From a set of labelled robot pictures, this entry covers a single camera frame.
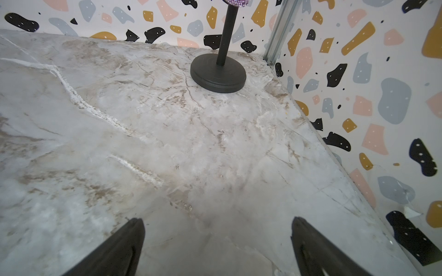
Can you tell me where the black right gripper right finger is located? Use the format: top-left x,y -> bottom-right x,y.
291,217 -> 370,276

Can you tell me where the glittery purple microphone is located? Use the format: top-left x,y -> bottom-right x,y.
223,0 -> 249,8

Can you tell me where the aluminium corner post right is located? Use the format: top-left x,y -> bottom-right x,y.
263,0 -> 302,67

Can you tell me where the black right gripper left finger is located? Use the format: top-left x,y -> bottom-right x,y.
64,218 -> 145,276

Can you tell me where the black microphone stand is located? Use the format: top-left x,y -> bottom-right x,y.
190,1 -> 246,94

